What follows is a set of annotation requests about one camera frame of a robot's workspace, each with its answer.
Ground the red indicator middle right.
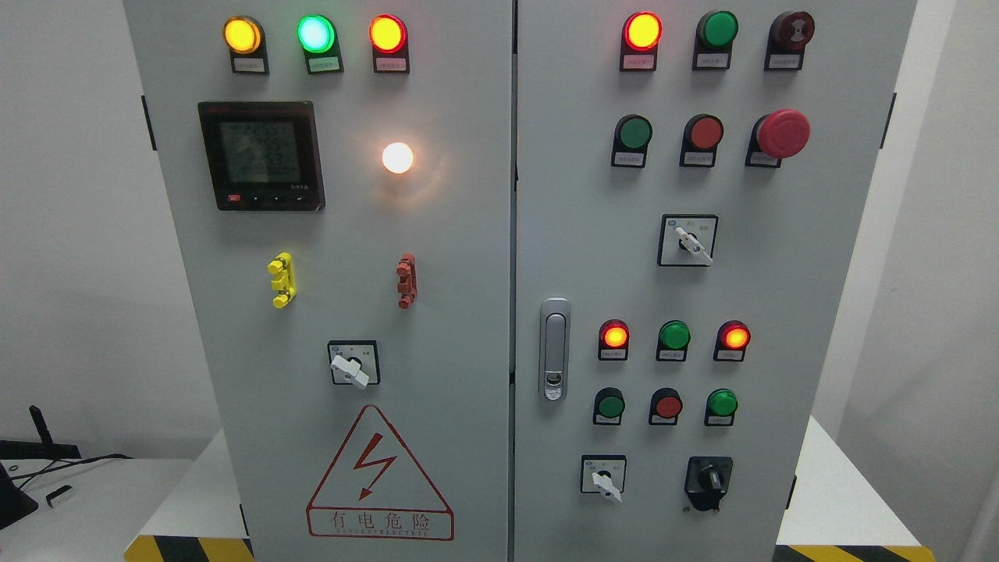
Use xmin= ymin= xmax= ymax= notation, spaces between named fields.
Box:
xmin=713 ymin=320 xmax=752 ymax=362

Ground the white selector switch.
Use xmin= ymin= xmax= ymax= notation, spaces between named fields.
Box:
xmin=579 ymin=454 xmax=627 ymax=503
xmin=659 ymin=213 xmax=720 ymax=267

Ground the black digital power meter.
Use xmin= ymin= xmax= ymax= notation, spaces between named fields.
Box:
xmin=197 ymin=101 xmax=325 ymax=212

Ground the white selector switch lower right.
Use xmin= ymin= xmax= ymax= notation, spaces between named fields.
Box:
xmin=579 ymin=454 xmax=627 ymax=503

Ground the red lit indicator top right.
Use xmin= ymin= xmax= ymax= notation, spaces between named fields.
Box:
xmin=620 ymin=11 xmax=663 ymax=72

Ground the yellow indicator light top left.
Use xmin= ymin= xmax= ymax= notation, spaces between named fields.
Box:
xmin=222 ymin=15 xmax=270 ymax=75

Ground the white selector switch upper right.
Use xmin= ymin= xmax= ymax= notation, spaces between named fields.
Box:
xmin=659 ymin=213 xmax=720 ymax=267

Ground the yellow terminal connector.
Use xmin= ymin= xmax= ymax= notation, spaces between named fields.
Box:
xmin=267 ymin=252 xmax=297 ymax=309

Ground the green unlit indicator top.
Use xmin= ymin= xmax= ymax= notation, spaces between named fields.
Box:
xmin=691 ymin=10 xmax=739 ymax=71

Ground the red lit indicator middle left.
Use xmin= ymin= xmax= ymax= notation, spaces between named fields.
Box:
xmin=597 ymin=318 xmax=629 ymax=361

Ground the green indicator middle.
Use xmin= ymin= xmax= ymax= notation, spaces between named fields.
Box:
xmin=656 ymin=320 xmax=691 ymax=362

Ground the dark red buzzer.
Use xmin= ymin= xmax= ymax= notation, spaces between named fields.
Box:
xmin=764 ymin=11 xmax=815 ymax=72

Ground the green push button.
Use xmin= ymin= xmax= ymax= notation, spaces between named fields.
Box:
xmin=611 ymin=114 xmax=652 ymax=168
xmin=703 ymin=388 xmax=739 ymax=427
xmin=592 ymin=387 xmax=627 ymax=425

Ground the red push button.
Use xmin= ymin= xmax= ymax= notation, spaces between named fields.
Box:
xmin=679 ymin=113 xmax=724 ymax=168
xmin=647 ymin=387 xmax=684 ymax=426

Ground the grey cabinet door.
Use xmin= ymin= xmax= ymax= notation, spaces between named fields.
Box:
xmin=124 ymin=1 xmax=514 ymax=561
xmin=513 ymin=1 xmax=915 ymax=561

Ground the red push button lower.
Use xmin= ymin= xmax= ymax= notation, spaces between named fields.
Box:
xmin=647 ymin=387 xmax=684 ymax=426

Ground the silver door latch handle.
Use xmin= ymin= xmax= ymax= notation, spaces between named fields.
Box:
xmin=539 ymin=297 xmax=571 ymax=402

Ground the red push button upper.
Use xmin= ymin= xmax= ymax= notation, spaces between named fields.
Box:
xmin=679 ymin=113 xmax=724 ymax=168

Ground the red emergency stop button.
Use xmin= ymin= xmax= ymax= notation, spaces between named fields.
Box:
xmin=745 ymin=108 xmax=811 ymax=169

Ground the grey right cabinet door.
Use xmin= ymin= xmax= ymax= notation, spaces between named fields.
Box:
xmin=513 ymin=1 xmax=915 ymax=561

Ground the green lit indicator light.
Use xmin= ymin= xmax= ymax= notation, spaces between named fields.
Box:
xmin=297 ymin=14 xmax=343 ymax=74

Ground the white glowing lamp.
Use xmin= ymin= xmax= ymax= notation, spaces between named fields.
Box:
xmin=382 ymin=141 xmax=414 ymax=175

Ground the black rotary knob switch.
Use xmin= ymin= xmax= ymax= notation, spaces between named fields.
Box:
xmin=684 ymin=456 xmax=734 ymax=512

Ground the green push button upper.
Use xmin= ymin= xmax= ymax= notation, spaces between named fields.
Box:
xmin=611 ymin=114 xmax=652 ymax=168

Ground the small white usb stick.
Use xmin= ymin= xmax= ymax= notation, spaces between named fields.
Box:
xmin=45 ymin=485 xmax=75 ymax=509

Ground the red electric hazard sticker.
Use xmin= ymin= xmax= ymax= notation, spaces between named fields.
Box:
xmin=306 ymin=404 xmax=454 ymax=541

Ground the white selector switch left door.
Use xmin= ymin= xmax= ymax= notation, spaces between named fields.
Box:
xmin=327 ymin=340 xmax=381 ymax=389

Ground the grey left cabinet door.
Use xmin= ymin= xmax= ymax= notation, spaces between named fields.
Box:
xmin=124 ymin=1 xmax=514 ymax=561

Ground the green push button lower right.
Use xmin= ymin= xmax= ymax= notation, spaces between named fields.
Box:
xmin=703 ymin=388 xmax=739 ymax=427

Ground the green push button lower left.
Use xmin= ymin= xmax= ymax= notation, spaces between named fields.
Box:
xmin=592 ymin=387 xmax=627 ymax=425

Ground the red lit indicator light left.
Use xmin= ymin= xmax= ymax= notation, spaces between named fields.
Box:
xmin=368 ymin=13 xmax=410 ymax=73

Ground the black device with antenna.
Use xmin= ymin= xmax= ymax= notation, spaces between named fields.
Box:
xmin=0 ymin=405 xmax=83 ymax=532

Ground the black cable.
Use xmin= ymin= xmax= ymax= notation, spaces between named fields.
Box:
xmin=0 ymin=454 xmax=133 ymax=491

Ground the red terminal connector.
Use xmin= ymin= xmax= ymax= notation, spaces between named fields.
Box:
xmin=396 ymin=253 xmax=418 ymax=310

